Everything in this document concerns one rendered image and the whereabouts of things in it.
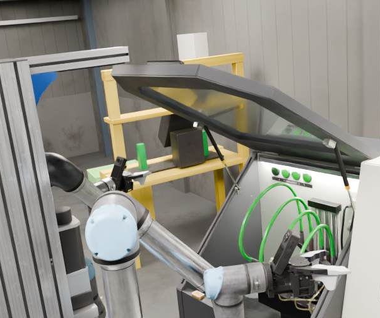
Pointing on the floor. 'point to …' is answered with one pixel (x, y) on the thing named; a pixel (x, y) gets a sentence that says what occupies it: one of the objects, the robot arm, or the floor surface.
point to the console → (372, 236)
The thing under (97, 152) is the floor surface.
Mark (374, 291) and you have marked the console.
